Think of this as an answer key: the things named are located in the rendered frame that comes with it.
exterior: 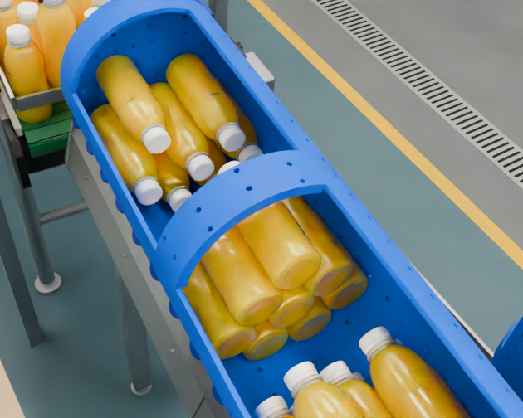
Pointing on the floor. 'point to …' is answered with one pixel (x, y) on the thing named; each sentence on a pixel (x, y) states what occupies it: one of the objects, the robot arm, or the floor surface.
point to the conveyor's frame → (46, 278)
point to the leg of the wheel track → (134, 340)
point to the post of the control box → (8, 253)
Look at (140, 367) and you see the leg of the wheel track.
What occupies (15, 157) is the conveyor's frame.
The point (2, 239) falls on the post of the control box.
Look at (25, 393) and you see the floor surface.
